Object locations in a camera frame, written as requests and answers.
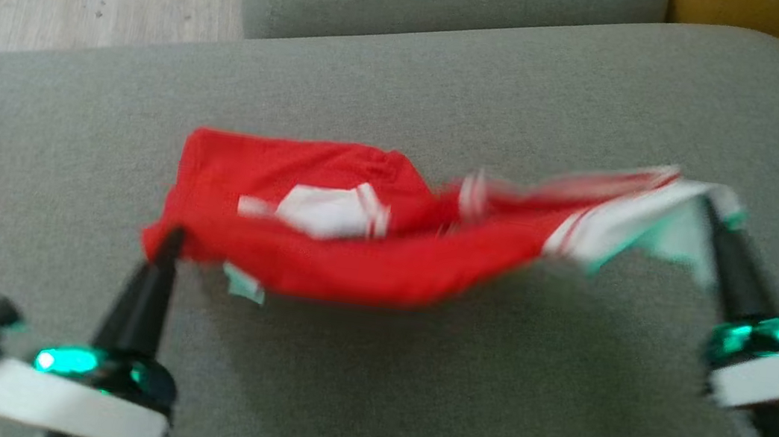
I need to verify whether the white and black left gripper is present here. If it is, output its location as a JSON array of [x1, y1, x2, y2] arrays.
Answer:
[[0, 204, 201, 437]]

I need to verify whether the red jersey with white sleeves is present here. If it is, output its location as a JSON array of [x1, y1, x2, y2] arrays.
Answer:
[[134, 96, 750, 367]]

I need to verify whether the large grey sofa seat cushion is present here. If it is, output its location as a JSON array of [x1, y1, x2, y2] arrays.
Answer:
[[0, 0, 779, 437]]

